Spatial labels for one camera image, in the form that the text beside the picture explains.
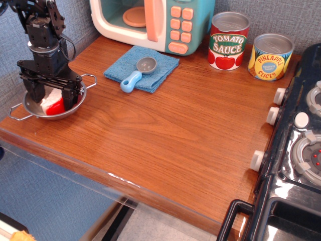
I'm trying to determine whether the black toy stove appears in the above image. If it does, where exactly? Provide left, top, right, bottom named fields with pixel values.
left=217, top=43, right=321, bottom=241

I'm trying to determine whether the tomato sauce can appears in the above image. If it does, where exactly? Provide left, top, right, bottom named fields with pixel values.
left=208, top=12, right=250, bottom=71

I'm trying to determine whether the white stove knob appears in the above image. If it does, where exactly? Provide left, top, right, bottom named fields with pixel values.
left=273, top=88, right=286, bottom=105
left=266, top=107, right=279, bottom=126
left=250, top=150, right=265, bottom=172

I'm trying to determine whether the white stove knob middle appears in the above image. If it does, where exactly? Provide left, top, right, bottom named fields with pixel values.
left=266, top=107, right=279, bottom=126

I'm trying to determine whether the white round stove button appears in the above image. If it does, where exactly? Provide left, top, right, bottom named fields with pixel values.
left=294, top=112, right=309, bottom=129

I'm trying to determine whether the red white toy apple slice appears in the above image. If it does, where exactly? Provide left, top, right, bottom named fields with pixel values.
left=40, top=88, right=65, bottom=115

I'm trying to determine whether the grey stove burner front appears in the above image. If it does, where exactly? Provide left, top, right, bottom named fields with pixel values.
left=291, top=131, right=320, bottom=186

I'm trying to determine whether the white stove knob bottom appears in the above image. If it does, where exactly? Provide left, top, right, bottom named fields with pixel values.
left=250, top=150, right=265, bottom=172

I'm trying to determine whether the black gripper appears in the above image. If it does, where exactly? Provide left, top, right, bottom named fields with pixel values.
left=17, top=39, right=82, bottom=111

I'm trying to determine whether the grey stove burner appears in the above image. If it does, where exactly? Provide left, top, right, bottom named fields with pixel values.
left=291, top=131, right=320, bottom=186
left=306, top=81, right=321, bottom=117

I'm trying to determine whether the pineapple slices can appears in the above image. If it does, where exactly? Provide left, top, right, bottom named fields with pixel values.
left=248, top=33, right=294, bottom=81

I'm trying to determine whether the orange microwave turntable plate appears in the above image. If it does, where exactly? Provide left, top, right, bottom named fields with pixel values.
left=122, top=7, right=146, bottom=28

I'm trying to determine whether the white stove knob top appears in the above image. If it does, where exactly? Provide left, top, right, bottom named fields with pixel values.
left=273, top=88, right=286, bottom=105

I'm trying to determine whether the black oven door handle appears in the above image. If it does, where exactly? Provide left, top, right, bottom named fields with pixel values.
left=217, top=199, right=255, bottom=241

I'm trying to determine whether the teal toy microwave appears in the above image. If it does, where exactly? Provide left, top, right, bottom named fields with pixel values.
left=89, top=1, right=215, bottom=56

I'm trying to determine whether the steel bowl with handles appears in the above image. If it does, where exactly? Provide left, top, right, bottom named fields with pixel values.
left=9, top=74, right=97, bottom=121

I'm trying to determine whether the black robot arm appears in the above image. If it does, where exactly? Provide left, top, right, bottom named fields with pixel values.
left=1, top=1, right=82, bottom=110

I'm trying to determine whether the blue folded cloth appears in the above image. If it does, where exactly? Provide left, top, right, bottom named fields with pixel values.
left=104, top=46, right=179, bottom=93

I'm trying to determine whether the grey stove burner rear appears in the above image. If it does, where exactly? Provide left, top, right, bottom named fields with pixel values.
left=306, top=81, right=321, bottom=117

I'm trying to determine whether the blue grey toy scoop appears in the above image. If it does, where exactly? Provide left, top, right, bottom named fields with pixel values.
left=120, top=57, right=157, bottom=93

